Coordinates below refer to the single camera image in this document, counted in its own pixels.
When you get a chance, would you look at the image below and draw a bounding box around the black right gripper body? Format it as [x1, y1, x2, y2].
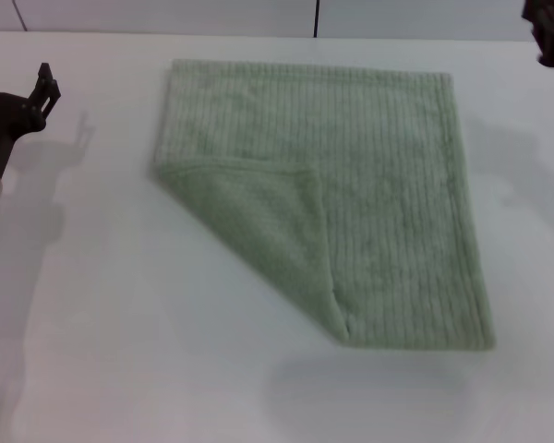
[521, 0, 554, 30]

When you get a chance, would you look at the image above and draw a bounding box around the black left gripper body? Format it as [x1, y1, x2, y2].
[0, 91, 46, 179]

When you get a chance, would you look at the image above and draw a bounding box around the light green ribbed towel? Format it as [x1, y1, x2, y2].
[148, 58, 498, 351]

